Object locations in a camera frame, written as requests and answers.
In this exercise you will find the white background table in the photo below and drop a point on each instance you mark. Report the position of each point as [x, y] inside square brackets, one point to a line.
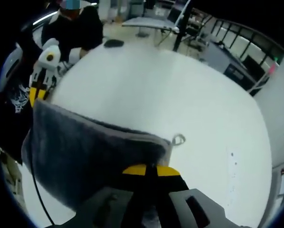
[146, 22]

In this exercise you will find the small black monitor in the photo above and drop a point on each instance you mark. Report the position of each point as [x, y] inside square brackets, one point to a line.
[251, 63]

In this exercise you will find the black upright post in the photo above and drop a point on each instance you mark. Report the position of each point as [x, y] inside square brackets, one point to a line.
[182, 26]

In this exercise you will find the black computer mouse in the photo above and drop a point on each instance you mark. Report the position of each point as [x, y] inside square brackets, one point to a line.
[113, 43]

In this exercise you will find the grey office desk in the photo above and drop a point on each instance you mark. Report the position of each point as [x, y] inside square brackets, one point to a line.
[225, 61]

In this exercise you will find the pink tag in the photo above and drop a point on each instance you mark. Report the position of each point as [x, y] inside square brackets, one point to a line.
[273, 69]

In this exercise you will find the grey towel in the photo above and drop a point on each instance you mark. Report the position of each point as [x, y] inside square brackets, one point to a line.
[73, 147]

